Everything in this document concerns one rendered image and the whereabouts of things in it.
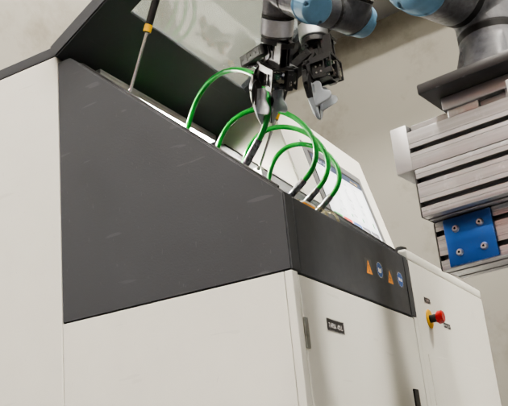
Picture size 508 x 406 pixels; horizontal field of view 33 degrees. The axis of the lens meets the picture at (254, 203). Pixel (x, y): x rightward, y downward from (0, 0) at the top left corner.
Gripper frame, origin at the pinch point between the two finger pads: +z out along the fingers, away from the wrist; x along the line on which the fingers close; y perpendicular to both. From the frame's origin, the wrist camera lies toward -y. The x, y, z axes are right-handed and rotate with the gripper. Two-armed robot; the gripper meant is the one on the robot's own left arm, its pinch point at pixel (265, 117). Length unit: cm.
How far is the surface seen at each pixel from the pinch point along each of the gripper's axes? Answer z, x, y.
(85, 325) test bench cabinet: 38, -49, 12
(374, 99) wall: 91, 222, -231
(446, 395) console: 71, 42, 34
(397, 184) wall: 128, 212, -188
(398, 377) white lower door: 52, 16, 42
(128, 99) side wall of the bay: -3.7, -29.8, -12.0
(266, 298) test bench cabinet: 19, -24, 44
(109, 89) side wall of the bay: -4.3, -31.9, -18.8
